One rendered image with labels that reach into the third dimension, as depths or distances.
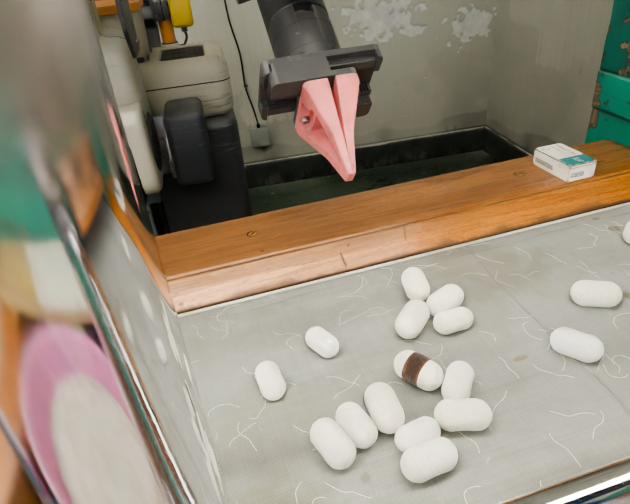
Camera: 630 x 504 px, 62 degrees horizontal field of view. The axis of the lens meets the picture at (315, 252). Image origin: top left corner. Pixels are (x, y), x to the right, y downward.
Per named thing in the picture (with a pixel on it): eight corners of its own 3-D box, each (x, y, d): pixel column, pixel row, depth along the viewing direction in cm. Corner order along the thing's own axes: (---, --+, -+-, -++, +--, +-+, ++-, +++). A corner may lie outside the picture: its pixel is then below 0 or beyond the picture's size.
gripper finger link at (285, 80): (388, 150, 40) (351, 51, 42) (298, 168, 38) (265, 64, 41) (368, 190, 46) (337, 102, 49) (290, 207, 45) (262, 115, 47)
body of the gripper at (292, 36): (387, 60, 43) (359, -9, 45) (265, 79, 41) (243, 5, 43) (368, 107, 49) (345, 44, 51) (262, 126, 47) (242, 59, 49)
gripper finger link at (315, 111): (417, 144, 40) (379, 47, 43) (329, 162, 39) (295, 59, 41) (393, 185, 47) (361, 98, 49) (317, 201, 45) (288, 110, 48)
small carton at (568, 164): (532, 163, 62) (534, 147, 61) (557, 158, 63) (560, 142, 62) (567, 182, 57) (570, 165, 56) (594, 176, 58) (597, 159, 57)
